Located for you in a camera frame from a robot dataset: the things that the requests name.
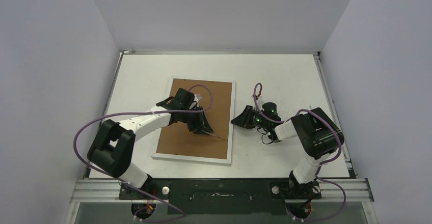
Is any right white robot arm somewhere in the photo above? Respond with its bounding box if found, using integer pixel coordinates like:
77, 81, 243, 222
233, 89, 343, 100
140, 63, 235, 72
231, 102, 344, 198

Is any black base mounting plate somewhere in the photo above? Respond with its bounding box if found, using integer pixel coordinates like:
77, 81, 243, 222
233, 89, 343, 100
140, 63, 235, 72
118, 178, 325, 216

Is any white picture frame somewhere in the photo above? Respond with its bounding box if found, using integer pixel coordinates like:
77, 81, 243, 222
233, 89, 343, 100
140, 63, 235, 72
152, 77, 235, 165

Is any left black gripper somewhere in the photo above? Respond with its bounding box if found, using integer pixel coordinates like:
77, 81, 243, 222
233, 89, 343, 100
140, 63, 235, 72
181, 105, 213, 135

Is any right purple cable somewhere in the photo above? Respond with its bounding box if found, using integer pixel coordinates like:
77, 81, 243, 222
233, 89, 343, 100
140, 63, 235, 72
253, 82, 343, 166

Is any purple cable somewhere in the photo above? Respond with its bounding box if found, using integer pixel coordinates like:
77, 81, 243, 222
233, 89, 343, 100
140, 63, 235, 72
253, 82, 343, 166
72, 84, 214, 223

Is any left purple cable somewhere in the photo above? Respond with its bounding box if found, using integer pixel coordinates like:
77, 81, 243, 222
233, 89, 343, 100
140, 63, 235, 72
72, 84, 214, 223

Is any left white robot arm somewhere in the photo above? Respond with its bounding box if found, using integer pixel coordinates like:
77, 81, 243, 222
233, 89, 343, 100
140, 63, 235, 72
87, 88, 214, 199

